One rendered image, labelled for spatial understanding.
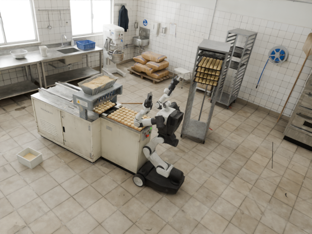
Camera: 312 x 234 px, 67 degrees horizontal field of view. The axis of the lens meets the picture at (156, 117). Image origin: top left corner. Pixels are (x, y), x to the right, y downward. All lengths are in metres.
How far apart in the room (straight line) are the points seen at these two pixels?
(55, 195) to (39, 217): 0.35
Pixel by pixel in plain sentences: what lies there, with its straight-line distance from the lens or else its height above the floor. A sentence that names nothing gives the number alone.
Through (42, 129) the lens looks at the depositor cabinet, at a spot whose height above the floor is 0.24.
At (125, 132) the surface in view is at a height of 0.76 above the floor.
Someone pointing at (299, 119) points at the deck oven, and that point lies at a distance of 5.43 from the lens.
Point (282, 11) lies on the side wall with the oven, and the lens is 6.21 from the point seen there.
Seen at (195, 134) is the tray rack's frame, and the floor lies 0.15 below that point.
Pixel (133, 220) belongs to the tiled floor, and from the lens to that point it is 3.31.
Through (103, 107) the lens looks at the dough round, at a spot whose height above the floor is 0.92.
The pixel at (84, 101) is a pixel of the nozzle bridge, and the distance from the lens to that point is 3.35.
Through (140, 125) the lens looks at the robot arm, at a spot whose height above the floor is 1.10.
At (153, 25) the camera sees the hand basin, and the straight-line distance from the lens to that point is 7.77.
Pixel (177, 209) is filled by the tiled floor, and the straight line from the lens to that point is 3.49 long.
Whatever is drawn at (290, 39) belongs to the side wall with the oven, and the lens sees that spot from 6.19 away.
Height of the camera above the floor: 2.71
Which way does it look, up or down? 31 degrees down
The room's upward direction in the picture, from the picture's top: 7 degrees clockwise
